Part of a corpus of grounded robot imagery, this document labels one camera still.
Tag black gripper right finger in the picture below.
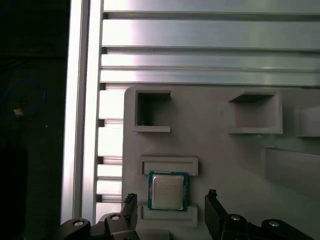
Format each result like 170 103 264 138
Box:
204 189 315 240

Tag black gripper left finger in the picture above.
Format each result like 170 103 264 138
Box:
58 192 139 240

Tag silver CPU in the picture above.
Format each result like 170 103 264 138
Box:
146 170 190 212

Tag grey parts rack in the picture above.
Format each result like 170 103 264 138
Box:
121 86 320 240

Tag blue network cable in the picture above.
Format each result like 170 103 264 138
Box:
0 77 49 121

